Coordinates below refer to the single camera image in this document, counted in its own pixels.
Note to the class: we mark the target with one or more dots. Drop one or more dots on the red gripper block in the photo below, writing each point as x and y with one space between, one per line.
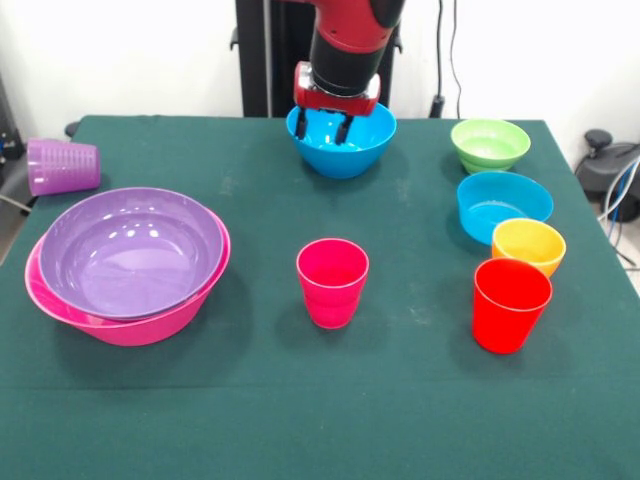
330 102

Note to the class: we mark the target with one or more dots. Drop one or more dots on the large light blue plastic bowl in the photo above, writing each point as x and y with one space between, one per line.
345 160

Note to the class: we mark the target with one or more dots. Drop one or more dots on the purple plastic bowl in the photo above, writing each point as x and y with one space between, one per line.
130 255

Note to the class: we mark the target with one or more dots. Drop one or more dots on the large pink plastic bowl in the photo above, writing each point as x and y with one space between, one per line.
150 330

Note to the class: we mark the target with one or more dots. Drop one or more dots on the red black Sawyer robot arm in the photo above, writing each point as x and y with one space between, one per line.
350 30

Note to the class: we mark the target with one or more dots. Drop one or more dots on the green plastic bowl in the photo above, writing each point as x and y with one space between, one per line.
490 145

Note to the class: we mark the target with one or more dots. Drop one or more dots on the magenta plastic cup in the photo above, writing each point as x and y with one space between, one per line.
332 295

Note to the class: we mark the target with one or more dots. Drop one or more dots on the shallow light blue plastic bowl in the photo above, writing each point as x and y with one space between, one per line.
480 210

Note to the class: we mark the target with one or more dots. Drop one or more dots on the orange plastic cup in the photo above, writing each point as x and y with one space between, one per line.
530 245

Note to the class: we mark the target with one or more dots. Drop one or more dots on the purple plastic cup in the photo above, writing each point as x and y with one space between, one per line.
62 167

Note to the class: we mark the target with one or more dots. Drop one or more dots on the red plastic cup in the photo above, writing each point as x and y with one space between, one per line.
505 320

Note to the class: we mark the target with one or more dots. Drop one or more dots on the dark green tablecloth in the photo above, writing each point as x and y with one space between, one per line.
400 425

